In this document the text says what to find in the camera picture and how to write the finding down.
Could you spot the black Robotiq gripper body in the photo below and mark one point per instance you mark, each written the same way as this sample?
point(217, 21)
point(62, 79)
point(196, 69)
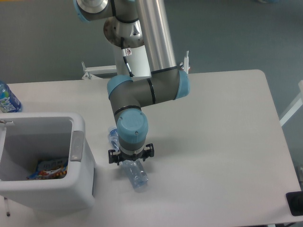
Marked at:
point(131, 157)

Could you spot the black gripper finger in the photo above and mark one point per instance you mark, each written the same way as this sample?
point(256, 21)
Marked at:
point(114, 156)
point(148, 151)

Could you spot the crushed clear plastic bottle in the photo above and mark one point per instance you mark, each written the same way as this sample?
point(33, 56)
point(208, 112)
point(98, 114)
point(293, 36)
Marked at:
point(133, 169)

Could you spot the blue cartoon snack bag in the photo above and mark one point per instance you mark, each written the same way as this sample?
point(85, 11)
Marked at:
point(50, 169)

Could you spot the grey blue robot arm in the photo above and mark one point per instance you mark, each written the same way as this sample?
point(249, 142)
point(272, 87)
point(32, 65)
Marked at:
point(131, 24)

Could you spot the white plastic trash can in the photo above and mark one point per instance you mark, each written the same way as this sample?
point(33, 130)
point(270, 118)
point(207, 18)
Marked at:
point(26, 139)

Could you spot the black pen under trash can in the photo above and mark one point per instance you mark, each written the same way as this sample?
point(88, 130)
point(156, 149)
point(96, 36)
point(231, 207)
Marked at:
point(6, 203)

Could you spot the blue labelled water bottle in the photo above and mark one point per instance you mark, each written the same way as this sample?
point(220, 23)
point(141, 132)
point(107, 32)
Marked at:
point(9, 103)

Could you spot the black clamp at table edge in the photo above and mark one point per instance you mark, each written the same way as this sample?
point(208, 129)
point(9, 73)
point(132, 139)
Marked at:
point(295, 202)

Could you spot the white pedestal foot bracket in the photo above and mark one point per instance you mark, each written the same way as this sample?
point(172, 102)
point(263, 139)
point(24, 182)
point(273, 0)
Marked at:
point(99, 72)

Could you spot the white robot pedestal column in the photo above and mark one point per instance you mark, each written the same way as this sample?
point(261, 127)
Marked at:
point(137, 61)

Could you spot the white table leg frame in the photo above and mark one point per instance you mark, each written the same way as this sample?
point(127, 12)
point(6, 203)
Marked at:
point(293, 107)

